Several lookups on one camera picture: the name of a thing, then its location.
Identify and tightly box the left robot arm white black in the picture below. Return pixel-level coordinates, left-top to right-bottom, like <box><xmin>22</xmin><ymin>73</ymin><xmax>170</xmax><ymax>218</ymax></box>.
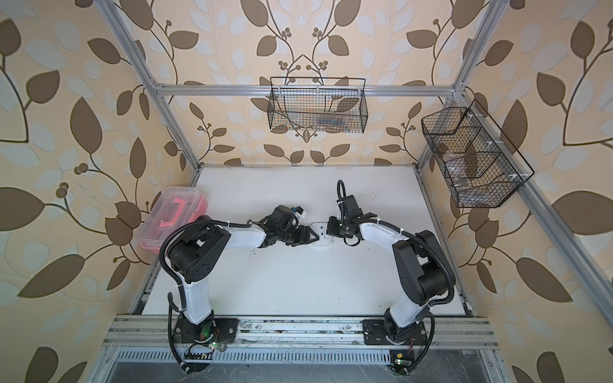
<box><xmin>159</xmin><ymin>205</ymin><xmax>320</xmax><ymax>343</ymax></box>

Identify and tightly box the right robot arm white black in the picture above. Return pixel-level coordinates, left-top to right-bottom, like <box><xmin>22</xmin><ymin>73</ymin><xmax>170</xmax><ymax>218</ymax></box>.
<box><xmin>327</xmin><ymin>195</ymin><xmax>457</xmax><ymax>344</ymax></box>

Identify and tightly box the black wire basket right wall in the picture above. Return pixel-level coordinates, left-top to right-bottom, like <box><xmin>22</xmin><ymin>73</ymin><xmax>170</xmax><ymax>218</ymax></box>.
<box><xmin>421</xmin><ymin>100</ymin><xmax>535</xmax><ymax>208</ymax></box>

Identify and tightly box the black wire basket wall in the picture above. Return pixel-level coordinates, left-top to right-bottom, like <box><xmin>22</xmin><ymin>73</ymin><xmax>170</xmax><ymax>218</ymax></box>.
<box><xmin>421</xmin><ymin>100</ymin><xmax>535</xmax><ymax>208</ymax></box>
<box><xmin>265</xmin><ymin>76</ymin><xmax>369</xmax><ymax>133</ymax></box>

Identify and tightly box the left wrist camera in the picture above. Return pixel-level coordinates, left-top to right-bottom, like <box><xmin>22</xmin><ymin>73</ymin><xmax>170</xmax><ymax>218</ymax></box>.
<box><xmin>291</xmin><ymin>207</ymin><xmax>306</xmax><ymax>220</ymax></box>

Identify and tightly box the black wire basket back wall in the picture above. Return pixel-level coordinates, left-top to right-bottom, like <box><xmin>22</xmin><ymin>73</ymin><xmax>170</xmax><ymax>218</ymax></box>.
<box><xmin>265</xmin><ymin>76</ymin><xmax>369</xmax><ymax>133</ymax></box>

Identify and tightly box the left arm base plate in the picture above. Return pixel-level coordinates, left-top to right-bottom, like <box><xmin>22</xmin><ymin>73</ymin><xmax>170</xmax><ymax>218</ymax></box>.
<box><xmin>172</xmin><ymin>318</ymin><xmax>239</xmax><ymax>344</ymax></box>

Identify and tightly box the pink clear plastic box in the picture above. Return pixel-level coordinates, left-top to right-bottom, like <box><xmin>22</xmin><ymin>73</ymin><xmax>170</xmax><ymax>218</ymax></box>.
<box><xmin>135</xmin><ymin>187</ymin><xmax>208</xmax><ymax>253</ymax></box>

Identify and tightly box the aluminium mounting rail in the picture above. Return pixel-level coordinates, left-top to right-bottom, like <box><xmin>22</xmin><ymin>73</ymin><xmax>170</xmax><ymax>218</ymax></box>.
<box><xmin>103</xmin><ymin>315</ymin><xmax>499</xmax><ymax>350</ymax></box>

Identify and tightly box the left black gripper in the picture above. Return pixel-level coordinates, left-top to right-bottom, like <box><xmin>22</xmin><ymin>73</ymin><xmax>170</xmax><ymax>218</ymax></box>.
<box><xmin>276</xmin><ymin>227</ymin><xmax>321</xmax><ymax>246</ymax></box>

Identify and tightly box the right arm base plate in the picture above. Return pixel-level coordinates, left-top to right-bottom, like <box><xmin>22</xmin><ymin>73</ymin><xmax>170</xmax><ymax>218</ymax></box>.
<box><xmin>362</xmin><ymin>319</ymin><xmax>429</xmax><ymax>347</ymax></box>

